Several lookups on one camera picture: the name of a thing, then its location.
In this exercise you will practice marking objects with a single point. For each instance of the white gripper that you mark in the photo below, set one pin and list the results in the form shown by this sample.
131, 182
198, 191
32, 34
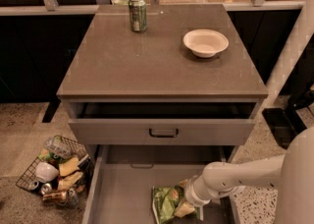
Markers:
192, 195

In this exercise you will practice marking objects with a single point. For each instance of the green chip bag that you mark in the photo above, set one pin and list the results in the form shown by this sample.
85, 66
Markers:
165, 201

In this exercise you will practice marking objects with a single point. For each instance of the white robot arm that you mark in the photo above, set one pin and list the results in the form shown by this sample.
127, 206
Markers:
291, 174

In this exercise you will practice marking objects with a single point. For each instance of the grey middle drawer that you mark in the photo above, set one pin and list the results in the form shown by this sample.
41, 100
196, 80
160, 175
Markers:
125, 175

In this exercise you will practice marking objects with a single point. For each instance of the grey drawer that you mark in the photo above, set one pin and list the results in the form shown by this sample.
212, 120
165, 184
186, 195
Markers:
162, 123
125, 175

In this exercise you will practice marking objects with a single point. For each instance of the grey drawer cabinet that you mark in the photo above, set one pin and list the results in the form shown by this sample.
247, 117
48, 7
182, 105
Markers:
116, 64

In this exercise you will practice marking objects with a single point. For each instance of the grey top drawer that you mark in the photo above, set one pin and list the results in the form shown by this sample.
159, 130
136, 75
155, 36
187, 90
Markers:
162, 123

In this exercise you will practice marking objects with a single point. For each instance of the silver can in basket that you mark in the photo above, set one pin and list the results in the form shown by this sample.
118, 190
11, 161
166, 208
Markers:
45, 188

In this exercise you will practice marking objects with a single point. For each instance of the green soda can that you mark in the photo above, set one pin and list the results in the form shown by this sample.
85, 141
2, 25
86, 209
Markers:
137, 9

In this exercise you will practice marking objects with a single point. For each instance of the yellow sponge in basket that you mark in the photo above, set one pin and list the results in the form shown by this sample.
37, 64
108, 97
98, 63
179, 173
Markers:
69, 166

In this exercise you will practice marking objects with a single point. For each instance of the black floor tray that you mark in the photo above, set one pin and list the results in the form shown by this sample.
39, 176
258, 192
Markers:
285, 124

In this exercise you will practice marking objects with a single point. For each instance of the clear plastic bottle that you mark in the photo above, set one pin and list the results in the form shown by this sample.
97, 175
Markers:
57, 147

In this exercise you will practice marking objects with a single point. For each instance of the white ceramic bowl in basket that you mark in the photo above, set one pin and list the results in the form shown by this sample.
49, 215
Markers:
45, 172

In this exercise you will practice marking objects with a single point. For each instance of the white paper bowl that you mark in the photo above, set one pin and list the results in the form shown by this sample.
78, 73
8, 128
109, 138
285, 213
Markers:
205, 43

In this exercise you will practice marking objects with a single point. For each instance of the black drawer handle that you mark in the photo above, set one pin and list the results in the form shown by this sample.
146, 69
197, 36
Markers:
167, 133

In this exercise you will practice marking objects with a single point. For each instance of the black wire basket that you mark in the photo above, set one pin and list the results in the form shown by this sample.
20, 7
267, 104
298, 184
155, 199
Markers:
65, 190

